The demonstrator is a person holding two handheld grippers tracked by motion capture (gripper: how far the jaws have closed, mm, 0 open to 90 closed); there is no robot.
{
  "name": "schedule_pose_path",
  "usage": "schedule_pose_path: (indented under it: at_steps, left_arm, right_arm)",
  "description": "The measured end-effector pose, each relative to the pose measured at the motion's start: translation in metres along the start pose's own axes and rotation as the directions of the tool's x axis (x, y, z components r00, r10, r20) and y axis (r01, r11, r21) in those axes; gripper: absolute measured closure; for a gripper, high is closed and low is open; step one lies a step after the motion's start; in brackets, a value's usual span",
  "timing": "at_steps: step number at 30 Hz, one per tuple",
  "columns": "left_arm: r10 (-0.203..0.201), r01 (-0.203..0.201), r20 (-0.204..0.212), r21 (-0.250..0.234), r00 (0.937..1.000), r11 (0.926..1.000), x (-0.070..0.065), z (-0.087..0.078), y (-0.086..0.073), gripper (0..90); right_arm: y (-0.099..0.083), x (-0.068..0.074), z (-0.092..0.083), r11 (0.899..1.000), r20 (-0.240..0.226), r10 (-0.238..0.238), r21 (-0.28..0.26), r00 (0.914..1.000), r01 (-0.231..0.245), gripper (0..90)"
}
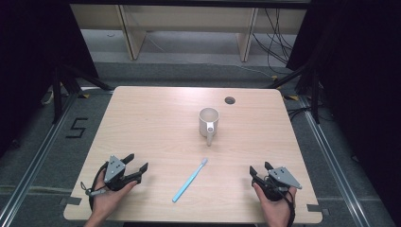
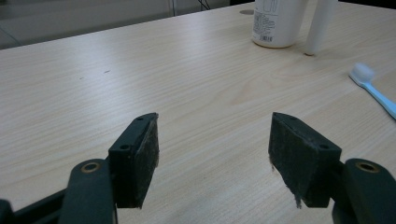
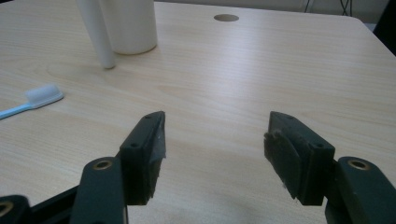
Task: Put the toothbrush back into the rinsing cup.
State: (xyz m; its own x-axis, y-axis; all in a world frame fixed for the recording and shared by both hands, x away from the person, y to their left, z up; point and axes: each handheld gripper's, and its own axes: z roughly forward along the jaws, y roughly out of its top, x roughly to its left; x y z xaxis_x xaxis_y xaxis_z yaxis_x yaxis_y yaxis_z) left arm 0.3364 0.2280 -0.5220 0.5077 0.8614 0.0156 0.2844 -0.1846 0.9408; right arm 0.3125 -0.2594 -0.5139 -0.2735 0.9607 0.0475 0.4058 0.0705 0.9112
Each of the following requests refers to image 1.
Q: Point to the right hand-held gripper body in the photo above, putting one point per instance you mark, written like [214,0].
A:
[280,180]

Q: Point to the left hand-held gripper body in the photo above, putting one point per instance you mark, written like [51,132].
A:
[114,170]

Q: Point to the person's left hand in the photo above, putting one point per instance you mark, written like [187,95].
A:
[106,198]

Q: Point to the person's right hand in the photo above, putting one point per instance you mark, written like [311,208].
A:
[277,209]

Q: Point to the black tape patch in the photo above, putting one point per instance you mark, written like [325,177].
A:
[71,200]
[317,208]

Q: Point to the blue toothbrush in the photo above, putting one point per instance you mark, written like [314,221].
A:
[189,181]

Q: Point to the white cup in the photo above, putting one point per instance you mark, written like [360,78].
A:
[208,121]

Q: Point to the yellow black tape strip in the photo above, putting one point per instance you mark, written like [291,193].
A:
[291,97]
[83,95]

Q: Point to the black metal stand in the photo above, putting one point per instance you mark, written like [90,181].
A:
[313,94]
[58,94]

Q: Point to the dark curtain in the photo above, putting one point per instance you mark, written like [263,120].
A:
[34,63]
[356,78]

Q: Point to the light wooden shelf unit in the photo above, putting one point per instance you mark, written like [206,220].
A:
[189,19]

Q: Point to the metal floor rail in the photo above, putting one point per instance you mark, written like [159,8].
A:
[34,167]
[334,164]

